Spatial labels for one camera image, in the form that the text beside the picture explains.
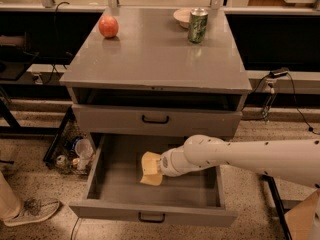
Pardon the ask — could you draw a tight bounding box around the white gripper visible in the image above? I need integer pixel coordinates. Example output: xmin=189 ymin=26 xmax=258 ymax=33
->
xmin=141 ymin=146 xmax=210 ymax=177

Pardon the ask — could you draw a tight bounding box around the yellow sponge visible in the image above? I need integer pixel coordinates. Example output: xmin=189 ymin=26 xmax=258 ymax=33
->
xmin=140 ymin=174 xmax=163 ymax=186

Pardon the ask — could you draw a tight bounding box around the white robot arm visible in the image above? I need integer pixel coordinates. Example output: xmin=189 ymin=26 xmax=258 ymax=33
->
xmin=141 ymin=135 xmax=320 ymax=188

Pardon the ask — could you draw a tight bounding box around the closed grey top drawer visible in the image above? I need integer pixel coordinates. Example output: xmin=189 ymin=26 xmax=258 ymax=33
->
xmin=72 ymin=104 xmax=242 ymax=139

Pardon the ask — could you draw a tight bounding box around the open grey middle drawer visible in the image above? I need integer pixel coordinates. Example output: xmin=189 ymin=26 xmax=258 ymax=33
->
xmin=70 ymin=134 xmax=237 ymax=227

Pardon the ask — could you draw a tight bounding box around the grey drawer cabinet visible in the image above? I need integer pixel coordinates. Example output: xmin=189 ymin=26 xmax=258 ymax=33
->
xmin=59 ymin=6 xmax=253 ymax=151

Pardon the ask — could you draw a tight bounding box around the clear plastic cup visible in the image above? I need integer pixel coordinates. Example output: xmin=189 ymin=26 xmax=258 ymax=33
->
xmin=74 ymin=139 xmax=94 ymax=159

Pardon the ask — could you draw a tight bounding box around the black metal chair leg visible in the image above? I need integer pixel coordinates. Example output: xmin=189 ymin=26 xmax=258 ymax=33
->
xmin=265 ymin=176 xmax=293 ymax=240

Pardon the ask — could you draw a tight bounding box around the grey sneaker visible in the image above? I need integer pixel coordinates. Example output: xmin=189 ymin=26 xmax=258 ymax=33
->
xmin=4 ymin=198 xmax=60 ymax=227

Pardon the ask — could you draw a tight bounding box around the red apple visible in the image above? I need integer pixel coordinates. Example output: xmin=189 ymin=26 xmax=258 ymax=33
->
xmin=98 ymin=15 xmax=119 ymax=38

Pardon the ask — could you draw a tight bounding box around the green soda can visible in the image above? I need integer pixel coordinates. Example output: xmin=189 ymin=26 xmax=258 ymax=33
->
xmin=188 ymin=8 xmax=208 ymax=44

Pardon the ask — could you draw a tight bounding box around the beige trouser leg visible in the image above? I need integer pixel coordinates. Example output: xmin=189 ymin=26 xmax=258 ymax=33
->
xmin=0 ymin=172 xmax=23 ymax=221

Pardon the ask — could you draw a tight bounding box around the white bowl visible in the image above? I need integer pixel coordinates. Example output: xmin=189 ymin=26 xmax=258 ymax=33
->
xmin=173 ymin=8 xmax=191 ymax=29

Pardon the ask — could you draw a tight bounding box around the brown cardboard box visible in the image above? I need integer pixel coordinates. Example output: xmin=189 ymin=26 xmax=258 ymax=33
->
xmin=285 ymin=190 xmax=320 ymax=240

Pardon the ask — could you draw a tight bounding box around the black top drawer handle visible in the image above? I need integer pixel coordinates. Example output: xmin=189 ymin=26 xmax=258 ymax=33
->
xmin=141 ymin=115 xmax=170 ymax=124

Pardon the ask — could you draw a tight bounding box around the black drawer handle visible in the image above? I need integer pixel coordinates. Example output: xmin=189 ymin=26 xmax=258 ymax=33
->
xmin=138 ymin=212 xmax=166 ymax=224
xmin=141 ymin=115 xmax=170 ymax=124

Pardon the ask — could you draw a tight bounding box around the black middle drawer handle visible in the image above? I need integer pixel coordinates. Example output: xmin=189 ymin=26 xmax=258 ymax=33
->
xmin=138 ymin=212 xmax=166 ymax=224

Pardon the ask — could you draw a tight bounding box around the wire basket with trash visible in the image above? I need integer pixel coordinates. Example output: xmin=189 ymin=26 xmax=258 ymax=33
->
xmin=43 ymin=107 xmax=91 ymax=176

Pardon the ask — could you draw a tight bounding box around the black floor cable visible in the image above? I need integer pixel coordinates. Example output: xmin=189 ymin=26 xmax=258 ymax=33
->
xmin=69 ymin=217 xmax=82 ymax=240

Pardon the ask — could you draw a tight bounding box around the black power cable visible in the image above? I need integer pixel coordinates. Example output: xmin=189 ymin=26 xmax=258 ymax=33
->
xmin=241 ymin=67 xmax=320 ymax=136

